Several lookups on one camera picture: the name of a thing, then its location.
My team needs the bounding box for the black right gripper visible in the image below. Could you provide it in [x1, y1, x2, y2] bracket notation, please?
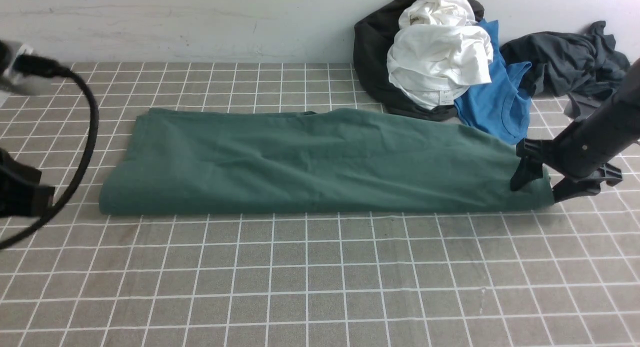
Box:
[509, 137, 623, 204]

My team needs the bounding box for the green long-sleeve shirt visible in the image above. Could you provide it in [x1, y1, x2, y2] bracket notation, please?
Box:
[98, 108, 554, 216]

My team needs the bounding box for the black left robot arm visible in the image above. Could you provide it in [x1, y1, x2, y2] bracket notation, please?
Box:
[0, 149, 55, 218]

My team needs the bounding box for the black garment under pile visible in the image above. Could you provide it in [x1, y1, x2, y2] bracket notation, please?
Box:
[353, 0, 485, 122]

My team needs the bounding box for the white crumpled shirt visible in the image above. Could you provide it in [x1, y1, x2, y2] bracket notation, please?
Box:
[386, 0, 494, 110]

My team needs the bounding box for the blue t-shirt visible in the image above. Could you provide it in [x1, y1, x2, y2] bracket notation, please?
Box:
[454, 19, 531, 145]

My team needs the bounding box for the dark grey crumpled garment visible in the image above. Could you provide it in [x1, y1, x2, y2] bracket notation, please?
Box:
[500, 20, 631, 119]

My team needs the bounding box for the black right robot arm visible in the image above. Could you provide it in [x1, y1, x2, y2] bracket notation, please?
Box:
[510, 61, 640, 202]

